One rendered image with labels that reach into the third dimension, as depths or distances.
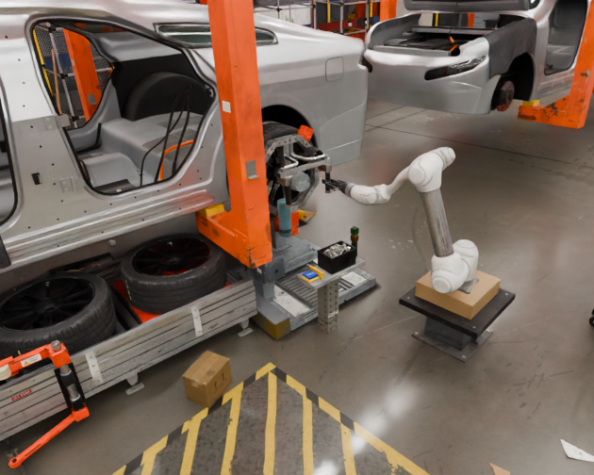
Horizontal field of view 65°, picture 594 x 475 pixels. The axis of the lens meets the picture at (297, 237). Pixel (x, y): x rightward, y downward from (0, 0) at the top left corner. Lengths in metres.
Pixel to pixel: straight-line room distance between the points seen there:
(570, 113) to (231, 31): 4.33
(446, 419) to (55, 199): 2.35
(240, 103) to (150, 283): 1.17
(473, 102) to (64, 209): 4.00
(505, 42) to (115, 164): 3.82
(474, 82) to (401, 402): 3.48
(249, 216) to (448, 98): 3.11
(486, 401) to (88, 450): 2.07
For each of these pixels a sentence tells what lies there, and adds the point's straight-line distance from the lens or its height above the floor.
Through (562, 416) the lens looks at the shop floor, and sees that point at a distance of 2.91.
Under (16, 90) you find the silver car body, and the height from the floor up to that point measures 1.62.
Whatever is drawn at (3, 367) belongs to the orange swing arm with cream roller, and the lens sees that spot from 2.63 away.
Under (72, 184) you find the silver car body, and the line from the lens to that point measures 2.78.
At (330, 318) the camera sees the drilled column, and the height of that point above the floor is 0.10.
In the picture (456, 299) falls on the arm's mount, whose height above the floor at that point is 0.40.
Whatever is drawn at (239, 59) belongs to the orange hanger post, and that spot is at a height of 1.70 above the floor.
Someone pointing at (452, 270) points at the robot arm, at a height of 0.63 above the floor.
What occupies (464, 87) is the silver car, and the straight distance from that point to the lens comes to 5.22.
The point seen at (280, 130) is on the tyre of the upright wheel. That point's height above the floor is 1.16.
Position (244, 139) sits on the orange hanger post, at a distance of 2.52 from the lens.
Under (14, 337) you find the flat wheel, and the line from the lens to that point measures 2.79.
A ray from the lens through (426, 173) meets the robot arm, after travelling 2.44.
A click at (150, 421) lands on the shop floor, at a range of 2.78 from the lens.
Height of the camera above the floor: 2.00
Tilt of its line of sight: 28 degrees down
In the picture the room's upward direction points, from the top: 3 degrees counter-clockwise
